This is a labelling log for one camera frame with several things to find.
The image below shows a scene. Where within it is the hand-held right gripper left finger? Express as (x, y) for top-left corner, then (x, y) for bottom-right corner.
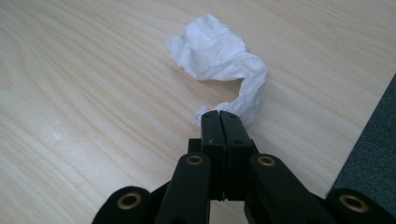
(188, 109), (227, 201)

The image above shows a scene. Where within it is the white tissue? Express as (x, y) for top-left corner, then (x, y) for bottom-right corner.
(165, 13), (268, 127)

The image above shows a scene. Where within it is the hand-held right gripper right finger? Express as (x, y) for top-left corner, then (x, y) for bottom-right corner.
(219, 109), (260, 201)

